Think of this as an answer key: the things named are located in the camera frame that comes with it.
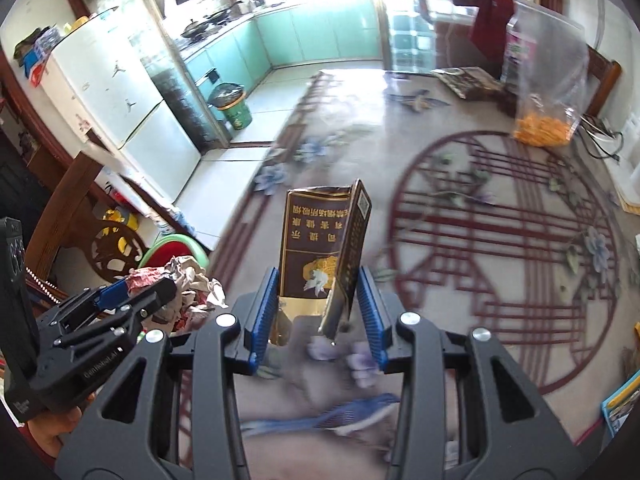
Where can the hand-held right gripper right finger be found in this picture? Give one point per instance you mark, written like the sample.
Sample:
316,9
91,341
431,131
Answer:
372,315

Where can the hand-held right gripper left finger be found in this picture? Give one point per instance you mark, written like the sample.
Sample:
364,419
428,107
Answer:
260,315

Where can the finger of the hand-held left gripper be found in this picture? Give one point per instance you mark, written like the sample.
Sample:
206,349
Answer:
150,300
112,294

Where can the red white wrappers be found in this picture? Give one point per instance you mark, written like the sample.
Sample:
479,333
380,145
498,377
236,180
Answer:
190,280

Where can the red bucket green rim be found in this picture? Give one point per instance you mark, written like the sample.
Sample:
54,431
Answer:
172,250

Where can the brown gold cigarette carton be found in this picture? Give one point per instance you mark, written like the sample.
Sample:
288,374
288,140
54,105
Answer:
320,240

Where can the green trash bin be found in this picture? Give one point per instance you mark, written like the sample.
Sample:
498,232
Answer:
232,107

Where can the person's left hand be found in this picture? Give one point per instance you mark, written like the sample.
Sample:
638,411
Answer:
57,432

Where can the yellow toy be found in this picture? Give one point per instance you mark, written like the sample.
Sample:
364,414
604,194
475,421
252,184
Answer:
120,225

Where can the carved wooden chair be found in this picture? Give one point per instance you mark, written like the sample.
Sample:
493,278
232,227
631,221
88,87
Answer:
65,195

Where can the floral tablecloth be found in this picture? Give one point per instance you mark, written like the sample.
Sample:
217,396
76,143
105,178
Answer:
500,360

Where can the white refrigerator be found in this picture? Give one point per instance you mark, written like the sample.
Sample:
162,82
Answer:
125,110

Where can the blue red box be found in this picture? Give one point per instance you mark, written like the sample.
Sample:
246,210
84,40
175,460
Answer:
35,67

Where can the dark brown patterned box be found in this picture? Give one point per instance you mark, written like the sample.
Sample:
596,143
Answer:
470,84

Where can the clear plastic box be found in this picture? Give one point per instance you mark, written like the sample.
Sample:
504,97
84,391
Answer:
47,37

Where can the blue yellow toy box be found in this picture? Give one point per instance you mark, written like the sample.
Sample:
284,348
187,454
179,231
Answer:
622,405

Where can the dark green cloth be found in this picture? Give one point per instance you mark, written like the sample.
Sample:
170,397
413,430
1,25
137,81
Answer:
27,40

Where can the black wok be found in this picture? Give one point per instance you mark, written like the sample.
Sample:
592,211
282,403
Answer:
205,25

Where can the teal kitchen cabinets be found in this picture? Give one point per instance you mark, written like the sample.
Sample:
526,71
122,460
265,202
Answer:
310,35

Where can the clear zip bag orange snacks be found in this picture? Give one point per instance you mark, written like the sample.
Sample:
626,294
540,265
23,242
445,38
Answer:
547,85

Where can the pink printed bag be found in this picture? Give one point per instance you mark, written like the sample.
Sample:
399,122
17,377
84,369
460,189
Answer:
514,55

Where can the dark red garment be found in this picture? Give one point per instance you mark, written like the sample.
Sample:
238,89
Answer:
492,10

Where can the plain wooden chair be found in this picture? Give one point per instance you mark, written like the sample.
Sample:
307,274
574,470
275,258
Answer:
602,80

